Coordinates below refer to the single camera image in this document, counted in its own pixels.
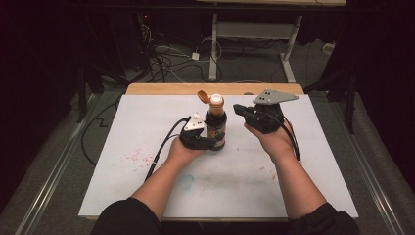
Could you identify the dark sauce bottle orange cap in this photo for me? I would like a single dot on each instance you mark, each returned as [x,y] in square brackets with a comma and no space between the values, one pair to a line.
[215,122]

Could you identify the metal floor rail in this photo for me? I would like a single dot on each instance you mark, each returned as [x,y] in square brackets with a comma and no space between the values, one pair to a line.
[55,173]
[372,182]

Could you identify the white table mat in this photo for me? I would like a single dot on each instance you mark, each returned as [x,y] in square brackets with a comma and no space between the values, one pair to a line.
[228,169]

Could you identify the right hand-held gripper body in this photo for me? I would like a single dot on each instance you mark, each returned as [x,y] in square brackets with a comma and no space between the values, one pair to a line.
[266,120]

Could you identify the person's black sleeve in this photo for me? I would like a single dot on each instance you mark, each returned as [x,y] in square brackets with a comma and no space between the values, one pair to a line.
[127,218]
[326,222]

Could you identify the person's right black sleeve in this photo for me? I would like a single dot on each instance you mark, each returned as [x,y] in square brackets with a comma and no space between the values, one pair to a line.
[326,222]

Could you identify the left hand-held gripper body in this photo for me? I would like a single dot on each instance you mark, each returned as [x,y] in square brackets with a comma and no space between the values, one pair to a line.
[194,140]

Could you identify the white power adapter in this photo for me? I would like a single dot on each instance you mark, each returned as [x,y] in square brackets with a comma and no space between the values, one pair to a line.
[195,56]

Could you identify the wooden table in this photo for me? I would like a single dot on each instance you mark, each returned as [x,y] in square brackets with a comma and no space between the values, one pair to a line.
[163,88]

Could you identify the person's left black sleeve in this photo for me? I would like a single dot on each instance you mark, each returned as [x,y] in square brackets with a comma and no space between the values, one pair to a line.
[127,218]

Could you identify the black metal stand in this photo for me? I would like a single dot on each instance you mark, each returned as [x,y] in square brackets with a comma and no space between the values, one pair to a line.
[350,104]
[81,98]

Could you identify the white metal desk frame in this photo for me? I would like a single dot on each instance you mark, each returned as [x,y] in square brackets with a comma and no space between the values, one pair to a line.
[213,49]

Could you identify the person's right hand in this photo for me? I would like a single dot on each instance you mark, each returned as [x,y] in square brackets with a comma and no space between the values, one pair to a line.
[277,143]

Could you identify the white power strip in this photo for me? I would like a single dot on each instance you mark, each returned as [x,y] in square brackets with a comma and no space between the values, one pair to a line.
[328,47]

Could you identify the person's left hand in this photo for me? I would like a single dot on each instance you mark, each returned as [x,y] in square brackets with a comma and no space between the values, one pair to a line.
[182,153]

